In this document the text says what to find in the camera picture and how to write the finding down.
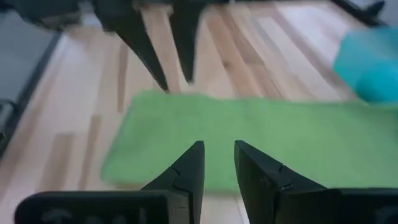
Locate green microfiber towel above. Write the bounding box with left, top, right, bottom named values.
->
left=101, top=90, right=398, bottom=194

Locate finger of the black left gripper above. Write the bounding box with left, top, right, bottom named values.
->
left=169, top=2, right=208, bottom=84
left=93, top=0, right=170, bottom=93

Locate teal translucent plastic basket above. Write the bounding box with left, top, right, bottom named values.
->
left=332, top=26, right=398, bottom=104

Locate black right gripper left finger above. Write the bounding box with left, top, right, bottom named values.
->
left=14, top=140, right=205, bottom=224

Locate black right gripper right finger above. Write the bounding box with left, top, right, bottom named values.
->
left=233, top=139, right=398, bottom=224

